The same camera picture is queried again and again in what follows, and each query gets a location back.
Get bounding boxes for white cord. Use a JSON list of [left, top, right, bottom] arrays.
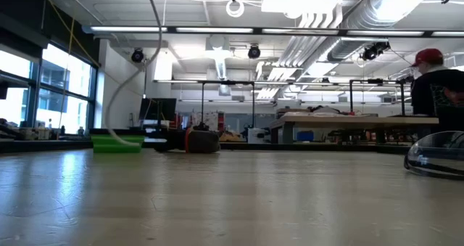
[[104, 0, 163, 147]]

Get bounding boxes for white container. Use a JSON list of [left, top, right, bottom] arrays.
[[247, 127, 268, 144]]

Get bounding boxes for dark bag with red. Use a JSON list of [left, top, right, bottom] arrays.
[[154, 128, 222, 155]]

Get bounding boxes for black ceiling spotlight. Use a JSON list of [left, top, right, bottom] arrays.
[[130, 48, 145, 64], [247, 44, 262, 60]]

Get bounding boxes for black monitor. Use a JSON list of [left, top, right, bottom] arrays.
[[139, 97, 178, 122]]

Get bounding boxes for black beam with light strips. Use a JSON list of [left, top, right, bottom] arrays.
[[82, 25, 464, 37]]

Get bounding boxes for green square bin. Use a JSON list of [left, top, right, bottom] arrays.
[[89, 128, 146, 154]]

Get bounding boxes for ceiling air unit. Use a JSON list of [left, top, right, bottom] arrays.
[[260, 0, 344, 20]]

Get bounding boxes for wooden workbench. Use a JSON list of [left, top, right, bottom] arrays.
[[270, 114, 439, 145]]

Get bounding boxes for clear safety glasses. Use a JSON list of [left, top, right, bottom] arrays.
[[403, 131, 464, 181]]

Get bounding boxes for person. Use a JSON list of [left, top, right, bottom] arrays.
[[410, 48, 464, 138]]

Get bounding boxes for red cap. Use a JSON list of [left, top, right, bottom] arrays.
[[411, 48, 445, 67]]

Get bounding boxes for black gantry frame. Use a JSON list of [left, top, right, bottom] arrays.
[[349, 78, 406, 117], [200, 80, 255, 129]]

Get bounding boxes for white ceiling duct fitting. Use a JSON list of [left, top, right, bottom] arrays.
[[205, 34, 233, 81]]

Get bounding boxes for white cable coil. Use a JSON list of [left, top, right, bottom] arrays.
[[225, 0, 246, 19]]

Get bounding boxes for flat silver duct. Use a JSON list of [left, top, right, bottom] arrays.
[[327, 38, 385, 62]]

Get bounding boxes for black ceiling camera cluster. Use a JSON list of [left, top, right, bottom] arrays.
[[360, 41, 392, 62]]

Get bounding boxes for silver spiral duct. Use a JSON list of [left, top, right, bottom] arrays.
[[342, 0, 432, 30]]

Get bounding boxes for yellow cable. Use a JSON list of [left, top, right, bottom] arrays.
[[39, 0, 101, 140]]

